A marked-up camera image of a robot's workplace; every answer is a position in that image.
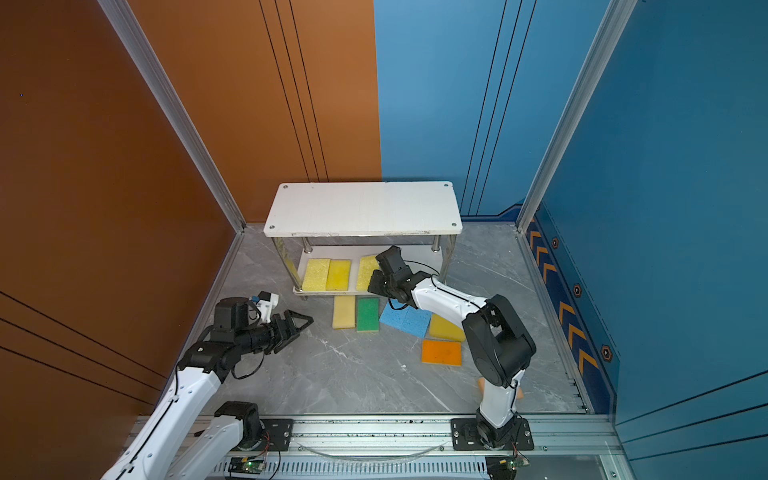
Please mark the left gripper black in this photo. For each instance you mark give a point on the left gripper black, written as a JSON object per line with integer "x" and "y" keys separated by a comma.
{"x": 283, "y": 337}

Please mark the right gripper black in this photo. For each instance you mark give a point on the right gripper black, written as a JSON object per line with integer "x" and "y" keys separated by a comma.
{"x": 374, "y": 284}

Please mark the pale yellow sponge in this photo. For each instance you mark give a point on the pale yellow sponge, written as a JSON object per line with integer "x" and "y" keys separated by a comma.
{"x": 344, "y": 312}

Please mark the yellow porous sponge large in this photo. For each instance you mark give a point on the yellow porous sponge large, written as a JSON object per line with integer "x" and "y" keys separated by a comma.
{"x": 316, "y": 275}

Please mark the bright yellow foam sponge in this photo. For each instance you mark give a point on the bright yellow foam sponge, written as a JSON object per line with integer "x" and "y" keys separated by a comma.
{"x": 338, "y": 275}

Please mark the white two-tier shelf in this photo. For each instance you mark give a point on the white two-tier shelf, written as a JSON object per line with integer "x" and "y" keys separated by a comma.
{"x": 352, "y": 220}

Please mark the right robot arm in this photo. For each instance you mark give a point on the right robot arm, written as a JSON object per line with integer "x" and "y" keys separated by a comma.
{"x": 500, "y": 345}

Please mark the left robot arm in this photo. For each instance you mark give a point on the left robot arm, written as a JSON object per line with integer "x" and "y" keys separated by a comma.
{"x": 237, "y": 438}

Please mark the blue sponge left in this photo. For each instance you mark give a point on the blue sponge left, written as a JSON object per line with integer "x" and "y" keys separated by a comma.
{"x": 395, "y": 318}

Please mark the blue sponge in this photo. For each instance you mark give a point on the blue sponge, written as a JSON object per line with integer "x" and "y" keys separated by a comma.
{"x": 395, "y": 318}
{"x": 416, "y": 322}

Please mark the green scrub sponge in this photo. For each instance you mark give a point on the green scrub sponge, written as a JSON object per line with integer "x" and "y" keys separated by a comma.
{"x": 367, "y": 314}

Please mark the blue sponge right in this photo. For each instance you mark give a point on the blue sponge right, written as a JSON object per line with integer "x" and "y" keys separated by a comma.
{"x": 416, "y": 322}

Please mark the yellow sponge right side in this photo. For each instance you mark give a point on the yellow sponge right side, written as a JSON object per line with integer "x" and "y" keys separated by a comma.
{"x": 442, "y": 329}

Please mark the orange sponge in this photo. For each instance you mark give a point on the orange sponge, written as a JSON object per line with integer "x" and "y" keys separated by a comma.
{"x": 440, "y": 352}

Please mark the pink sponge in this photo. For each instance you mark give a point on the pink sponge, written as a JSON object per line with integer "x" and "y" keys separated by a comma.
{"x": 482, "y": 383}

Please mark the left circuit board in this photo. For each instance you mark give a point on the left circuit board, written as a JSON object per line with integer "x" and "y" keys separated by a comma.
{"x": 246, "y": 465}

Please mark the circuit board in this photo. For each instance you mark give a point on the circuit board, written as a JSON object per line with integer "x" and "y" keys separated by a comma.
{"x": 246, "y": 465}
{"x": 505, "y": 467}

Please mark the right circuit board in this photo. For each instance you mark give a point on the right circuit board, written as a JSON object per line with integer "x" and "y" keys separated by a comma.
{"x": 505, "y": 467}

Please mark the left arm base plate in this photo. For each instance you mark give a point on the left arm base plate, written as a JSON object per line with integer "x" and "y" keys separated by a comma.
{"x": 271, "y": 434}

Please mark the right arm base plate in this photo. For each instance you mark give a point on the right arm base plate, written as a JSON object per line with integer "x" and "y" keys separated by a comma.
{"x": 476, "y": 434}

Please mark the aluminium front rail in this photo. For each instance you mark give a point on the aluminium front rail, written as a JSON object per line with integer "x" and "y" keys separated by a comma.
{"x": 420, "y": 447}

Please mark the right aluminium corner post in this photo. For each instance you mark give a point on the right aluminium corner post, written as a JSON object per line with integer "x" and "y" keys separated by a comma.
{"x": 606, "y": 39}

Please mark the aluminium corner post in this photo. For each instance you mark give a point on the aluminium corner post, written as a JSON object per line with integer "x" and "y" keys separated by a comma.
{"x": 606, "y": 39}
{"x": 128, "y": 29}

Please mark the left aluminium corner post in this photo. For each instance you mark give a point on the left aluminium corner post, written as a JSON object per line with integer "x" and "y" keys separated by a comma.
{"x": 128, "y": 29}

